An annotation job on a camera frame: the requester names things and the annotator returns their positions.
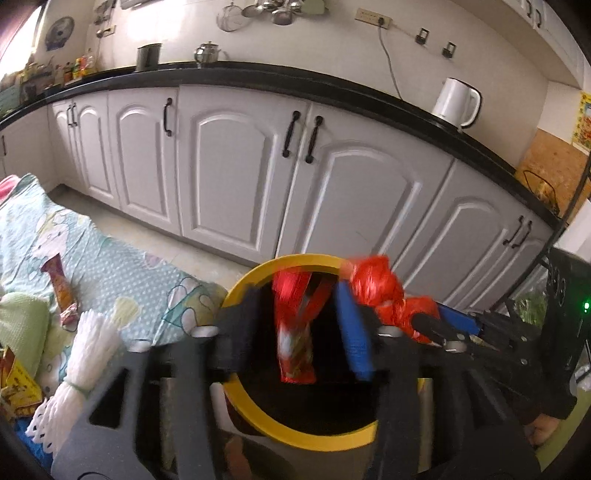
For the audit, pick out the steel ladle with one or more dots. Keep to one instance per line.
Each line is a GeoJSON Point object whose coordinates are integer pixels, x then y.
{"type": "Point", "coordinates": [282, 16]}

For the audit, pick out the person's right hand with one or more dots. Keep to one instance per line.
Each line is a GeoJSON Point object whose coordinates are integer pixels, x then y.
{"type": "Point", "coordinates": [547, 428]}

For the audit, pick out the red snack wrapper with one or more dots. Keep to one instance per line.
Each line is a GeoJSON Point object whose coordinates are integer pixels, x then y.
{"type": "Point", "coordinates": [298, 298]}

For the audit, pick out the steel teapot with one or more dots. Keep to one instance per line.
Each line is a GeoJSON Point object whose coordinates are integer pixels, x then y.
{"type": "Point", "coordinates": [206, 54]}

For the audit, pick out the white electric kettle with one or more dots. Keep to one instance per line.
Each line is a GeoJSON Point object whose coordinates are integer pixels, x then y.
{"type": "Point", "coordinates": [458, 104]}

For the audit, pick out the yellow rimmed trash bin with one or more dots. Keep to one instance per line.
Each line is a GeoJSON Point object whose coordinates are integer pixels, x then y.
{"type": "Point", "coordinates": [327, 364]}

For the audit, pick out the pink orange snack wrapper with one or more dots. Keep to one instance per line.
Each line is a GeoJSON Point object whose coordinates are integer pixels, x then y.
{"type": "Point", "coordinates": [64, 294]}

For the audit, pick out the green foam net bundle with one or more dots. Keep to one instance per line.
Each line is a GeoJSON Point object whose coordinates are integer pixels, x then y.
{"type": "Point", "coordinates": [24, 326]}

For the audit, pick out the green spatula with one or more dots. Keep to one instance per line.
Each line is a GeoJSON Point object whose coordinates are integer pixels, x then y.
{"type": "Point", "coordinates": [313, 7]}

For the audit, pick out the white foam net bundle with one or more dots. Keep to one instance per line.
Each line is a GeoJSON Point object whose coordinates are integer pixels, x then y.
{"type": "Point", "coordinates": [96, 341]}

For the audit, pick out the small wall fan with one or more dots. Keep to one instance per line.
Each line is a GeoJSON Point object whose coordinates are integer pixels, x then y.
{"type": "Point", "coordinates": [59, 33]}

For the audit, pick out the dark metal cup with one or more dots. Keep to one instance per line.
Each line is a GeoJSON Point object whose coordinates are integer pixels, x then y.
{"type": "Point", "coordinates": [147, 58]}

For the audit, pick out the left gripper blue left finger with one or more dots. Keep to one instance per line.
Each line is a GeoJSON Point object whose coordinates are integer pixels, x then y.
{"type": "Point", "coordinates": [235, 325]}

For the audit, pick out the red plastic bag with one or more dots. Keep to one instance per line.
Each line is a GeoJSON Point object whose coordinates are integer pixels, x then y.
{"type": "Point", "coordinates": [374, 284]}

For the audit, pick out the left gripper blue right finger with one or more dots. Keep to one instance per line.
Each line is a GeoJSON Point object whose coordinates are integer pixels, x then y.
{"type": "Point", "coordinates": [355, 338]}

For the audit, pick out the white power strip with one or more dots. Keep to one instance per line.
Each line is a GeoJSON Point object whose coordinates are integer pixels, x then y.
{"type": "Point", "coordinates": [373, 18]}

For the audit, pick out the cartoon print tablecloth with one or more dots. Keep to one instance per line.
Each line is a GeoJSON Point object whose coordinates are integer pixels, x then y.
{"type": "Point", "coordinates": [163, 303]}

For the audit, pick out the yellow red paper box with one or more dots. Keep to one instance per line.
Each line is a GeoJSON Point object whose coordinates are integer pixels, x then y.
{"type": "Point", "coordinates": [20, 394]}

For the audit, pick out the wire mesh skimmer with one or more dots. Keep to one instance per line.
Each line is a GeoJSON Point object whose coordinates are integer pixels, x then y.
{"type": "Point", "coordinates": [230, 18]}

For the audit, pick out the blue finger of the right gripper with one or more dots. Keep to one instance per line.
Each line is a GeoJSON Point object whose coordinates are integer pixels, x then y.
{"type": "Point", "coordinates": [437, 330]}
{"type": "Point", "coordinates": [462, 322]}

